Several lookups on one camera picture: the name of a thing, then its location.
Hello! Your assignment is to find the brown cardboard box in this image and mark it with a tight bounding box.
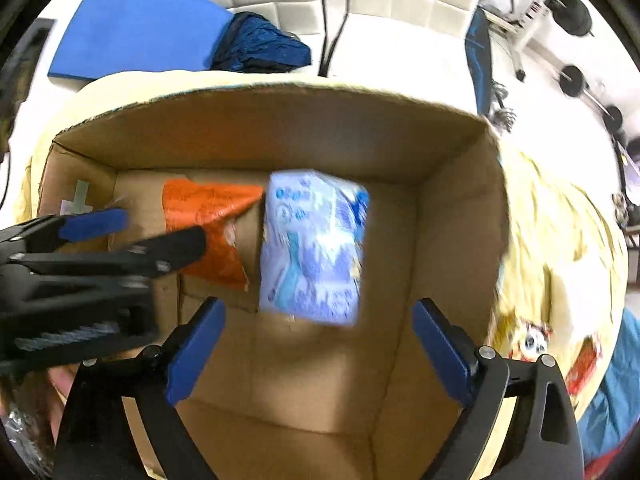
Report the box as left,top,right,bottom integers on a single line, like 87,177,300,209
37,80,512,480

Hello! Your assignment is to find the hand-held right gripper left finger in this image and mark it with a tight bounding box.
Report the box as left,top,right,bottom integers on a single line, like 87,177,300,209
52,297,227,480

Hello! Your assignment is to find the teal cloth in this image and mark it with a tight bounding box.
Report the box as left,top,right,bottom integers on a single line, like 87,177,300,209
575,307,640,467

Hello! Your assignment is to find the white exercise rack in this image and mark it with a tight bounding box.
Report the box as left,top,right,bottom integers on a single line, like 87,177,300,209
486,0,596,82

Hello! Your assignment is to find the blue padded bench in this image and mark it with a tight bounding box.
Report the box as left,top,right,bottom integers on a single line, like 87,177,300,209
463,7,502,117

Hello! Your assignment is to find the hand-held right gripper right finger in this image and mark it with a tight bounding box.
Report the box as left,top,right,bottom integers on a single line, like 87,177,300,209
411,298,585,480

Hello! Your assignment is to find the blue foam mat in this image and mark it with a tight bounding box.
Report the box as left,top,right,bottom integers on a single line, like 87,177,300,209
47,0,236,81

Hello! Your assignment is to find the light blue snack packet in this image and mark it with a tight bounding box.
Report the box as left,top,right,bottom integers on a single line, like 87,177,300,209
258,168,371,329

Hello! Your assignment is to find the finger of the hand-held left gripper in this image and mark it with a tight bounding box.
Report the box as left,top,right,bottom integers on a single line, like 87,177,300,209
0,208,129,262
9,224,209,280

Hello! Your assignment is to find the yellow printed blanket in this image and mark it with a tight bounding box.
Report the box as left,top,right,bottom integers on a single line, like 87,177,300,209
20,70,632,480

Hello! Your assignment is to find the black barbell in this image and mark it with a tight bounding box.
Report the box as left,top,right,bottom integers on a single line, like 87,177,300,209
556,64,627,134

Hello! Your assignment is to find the orange snack packet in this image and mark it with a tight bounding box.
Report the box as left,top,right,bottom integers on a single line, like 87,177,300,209
162,178,266,292

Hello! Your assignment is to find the black stand pole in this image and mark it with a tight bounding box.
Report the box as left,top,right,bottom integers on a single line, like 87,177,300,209
317,0,357,77

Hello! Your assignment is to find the dark blue cloth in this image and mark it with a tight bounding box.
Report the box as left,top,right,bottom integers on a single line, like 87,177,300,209
210,10,312,75

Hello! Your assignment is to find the clear plastic packet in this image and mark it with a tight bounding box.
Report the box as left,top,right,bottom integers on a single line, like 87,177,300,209
0,404,54,477

